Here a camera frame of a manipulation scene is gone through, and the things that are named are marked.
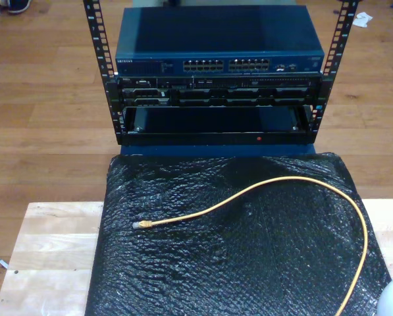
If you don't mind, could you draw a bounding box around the yellow network cable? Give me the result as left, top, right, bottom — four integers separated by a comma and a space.
132, 176, 369, 316

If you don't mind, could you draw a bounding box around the crumpled white paper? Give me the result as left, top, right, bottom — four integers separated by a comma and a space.
352, 11, 375, 28

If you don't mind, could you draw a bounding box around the black bubble wrap mat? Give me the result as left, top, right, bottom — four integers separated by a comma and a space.
84, 151, 393, 316

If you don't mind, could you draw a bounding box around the blue network switch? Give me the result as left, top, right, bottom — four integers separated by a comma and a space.
115, 5, 325, 78

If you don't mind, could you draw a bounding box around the black rack server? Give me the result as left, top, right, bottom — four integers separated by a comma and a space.
115, 74, 323, 108

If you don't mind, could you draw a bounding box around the black server rack frame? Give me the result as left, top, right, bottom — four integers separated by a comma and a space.
82, 0, 360, 146

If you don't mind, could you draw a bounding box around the dark shoe white sole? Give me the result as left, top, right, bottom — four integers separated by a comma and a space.
7, 0, 32, 14

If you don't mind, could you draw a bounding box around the black rack shelf tray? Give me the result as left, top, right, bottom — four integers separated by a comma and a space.
122, 105, 315, 145

